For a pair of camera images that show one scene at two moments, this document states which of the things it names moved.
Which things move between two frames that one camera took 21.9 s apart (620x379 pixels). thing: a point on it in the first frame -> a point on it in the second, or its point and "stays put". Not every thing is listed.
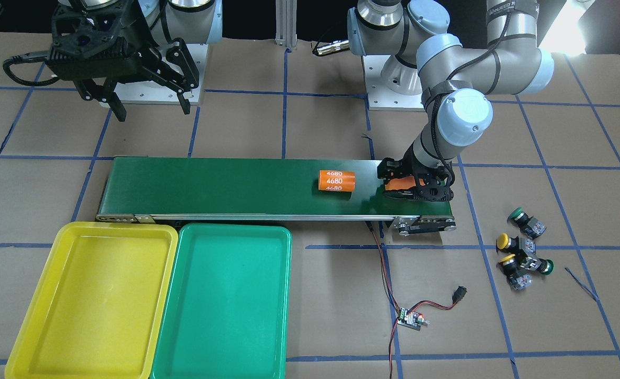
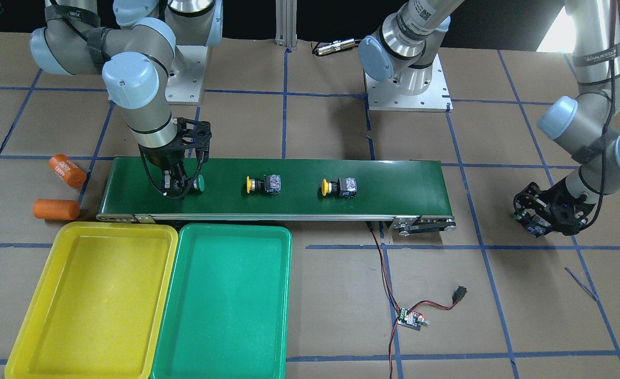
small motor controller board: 413,320 stays put
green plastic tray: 226,313 stays put
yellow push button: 516,280 -> 346,187
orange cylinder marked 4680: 343,181 -> 72,174
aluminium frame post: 286,23 stays put
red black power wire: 384,260 stays put
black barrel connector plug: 459,293 stays put
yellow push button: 516,245 -> 271,183
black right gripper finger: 89,90 -> 167,175
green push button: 546,266 -> 196,183
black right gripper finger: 178,53 -> 191,187
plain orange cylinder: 402,183 -> 56,209
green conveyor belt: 260,189 stays put
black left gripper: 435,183 -> 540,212
